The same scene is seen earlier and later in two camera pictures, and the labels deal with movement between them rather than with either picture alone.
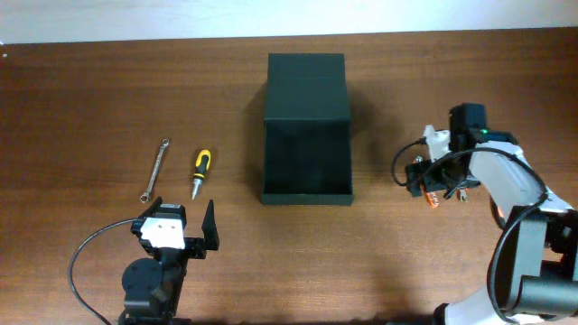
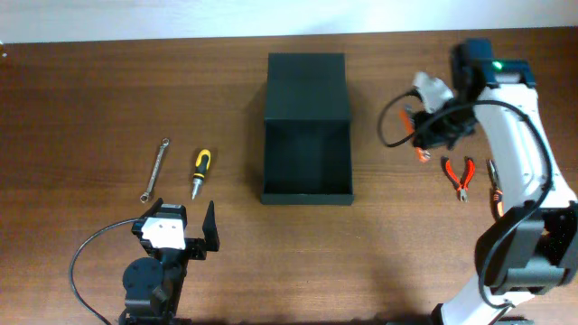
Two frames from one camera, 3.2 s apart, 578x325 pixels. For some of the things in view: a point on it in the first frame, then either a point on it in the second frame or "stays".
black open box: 307,155 stays
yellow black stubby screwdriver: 203,162 stays
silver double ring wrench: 145,197 stays
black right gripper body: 427,176 → 430,133
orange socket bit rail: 432,197 → 405,116
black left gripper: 194,246 stays
